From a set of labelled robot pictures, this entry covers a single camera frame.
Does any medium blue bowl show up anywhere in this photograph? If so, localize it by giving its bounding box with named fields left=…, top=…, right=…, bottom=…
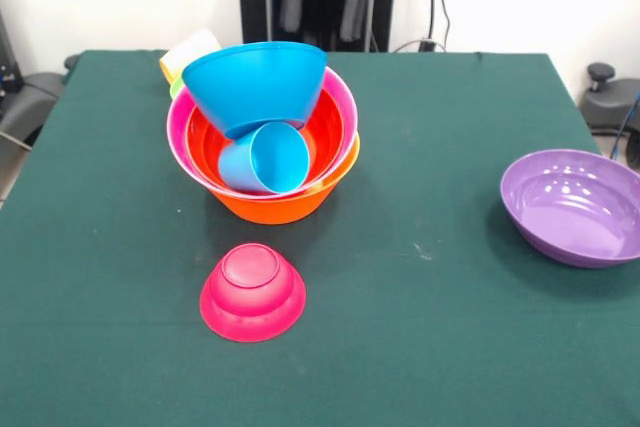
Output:
left=180, top=40, right=329, bottom=141

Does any red-orange bowl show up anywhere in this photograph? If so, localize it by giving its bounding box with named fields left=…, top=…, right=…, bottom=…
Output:
left=185, top=89, right=347, bottom=193

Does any blue cup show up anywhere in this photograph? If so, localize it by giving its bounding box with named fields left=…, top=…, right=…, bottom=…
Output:
left=217, top=121, right=311, bottom=196

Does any large pink bowl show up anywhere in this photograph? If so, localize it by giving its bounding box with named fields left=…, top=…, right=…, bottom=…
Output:
left=165, top=66, right=360, bottom=197

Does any large orange bowl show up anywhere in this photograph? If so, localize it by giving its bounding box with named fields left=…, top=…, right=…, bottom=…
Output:
left=207, top=129, right=362, bottom=226

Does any small crimson bowl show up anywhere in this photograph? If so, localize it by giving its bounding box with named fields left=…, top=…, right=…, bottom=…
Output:
left=198, top=242, right=308, bottom=344

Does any yellow cup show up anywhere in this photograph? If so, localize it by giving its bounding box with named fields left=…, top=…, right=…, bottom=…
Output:
left=158, top=27, right=221, bottom=84

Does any black equipment box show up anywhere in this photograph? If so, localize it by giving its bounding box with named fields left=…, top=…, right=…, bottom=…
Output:
left=0, top=11, right=22, bottom=93

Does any purple bowl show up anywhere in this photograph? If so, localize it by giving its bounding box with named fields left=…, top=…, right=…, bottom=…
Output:
left=500, top=148, right=640, bottom=270

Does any dark green tablecloth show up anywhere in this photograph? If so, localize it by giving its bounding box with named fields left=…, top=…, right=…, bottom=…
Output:
left=0, top=49, right=640, bottom=427

